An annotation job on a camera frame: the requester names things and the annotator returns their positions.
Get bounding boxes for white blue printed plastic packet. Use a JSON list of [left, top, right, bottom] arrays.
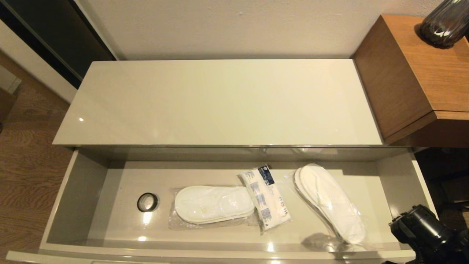
[[238, 165, 292, 235]]

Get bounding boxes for white slippers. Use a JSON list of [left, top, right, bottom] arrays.
[[169, 185, 257, 231], [284, 163, 367, 246]]

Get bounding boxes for black tape roll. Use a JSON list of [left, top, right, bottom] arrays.
[[137, 192, 159, 213]]

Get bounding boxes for brown wooden side cabinet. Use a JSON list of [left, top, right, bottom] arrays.
[[352, 14, 469, 148]]

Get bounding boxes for dark sliding door panel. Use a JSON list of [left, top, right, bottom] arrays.
[[0, 0, 118, 89]]

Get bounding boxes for light grey box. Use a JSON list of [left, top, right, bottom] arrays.
[[0, 65, 22, 95]]

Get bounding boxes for dark ribbed glass vase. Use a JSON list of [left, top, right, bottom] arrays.
[[419, 0, 469, 49]]

